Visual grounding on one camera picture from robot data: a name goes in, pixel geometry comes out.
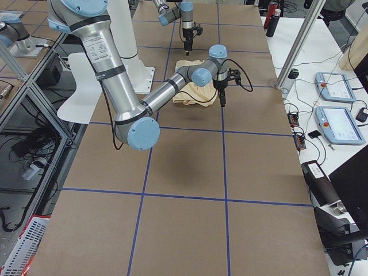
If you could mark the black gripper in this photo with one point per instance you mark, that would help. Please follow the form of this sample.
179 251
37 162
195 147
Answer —
187 35
221 85

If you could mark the beige long-sleeve printed shirt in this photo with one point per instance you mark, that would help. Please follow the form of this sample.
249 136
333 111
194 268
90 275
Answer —
192 94

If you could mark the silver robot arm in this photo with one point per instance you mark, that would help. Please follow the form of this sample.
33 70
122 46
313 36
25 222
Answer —
133 124
183 11

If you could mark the black water bottle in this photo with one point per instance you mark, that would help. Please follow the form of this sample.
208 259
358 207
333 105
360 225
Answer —
273 23

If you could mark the red water bottle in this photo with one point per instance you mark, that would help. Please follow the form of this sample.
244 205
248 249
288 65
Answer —
270 11

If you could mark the far teach pendant tablet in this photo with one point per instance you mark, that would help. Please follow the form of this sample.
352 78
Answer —
334 87

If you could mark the teach pendant tablet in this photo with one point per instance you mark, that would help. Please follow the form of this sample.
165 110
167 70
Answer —
338 126
334 87

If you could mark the near teach pendant tablet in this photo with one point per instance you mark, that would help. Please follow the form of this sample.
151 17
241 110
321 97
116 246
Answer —
338 126

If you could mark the white chair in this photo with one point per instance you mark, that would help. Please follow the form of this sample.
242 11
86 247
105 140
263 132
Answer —
80 106

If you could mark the black device with label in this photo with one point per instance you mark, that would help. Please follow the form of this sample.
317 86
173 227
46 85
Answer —
321 188

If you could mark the black monitor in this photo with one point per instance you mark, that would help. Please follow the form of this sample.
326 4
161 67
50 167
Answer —
350 183

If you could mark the white plastic basket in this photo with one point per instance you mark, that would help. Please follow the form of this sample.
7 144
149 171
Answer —
22 255

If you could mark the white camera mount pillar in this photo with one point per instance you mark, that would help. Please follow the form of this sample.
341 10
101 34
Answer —
140 76

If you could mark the aluminium frame post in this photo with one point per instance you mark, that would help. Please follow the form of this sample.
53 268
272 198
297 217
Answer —
301 38

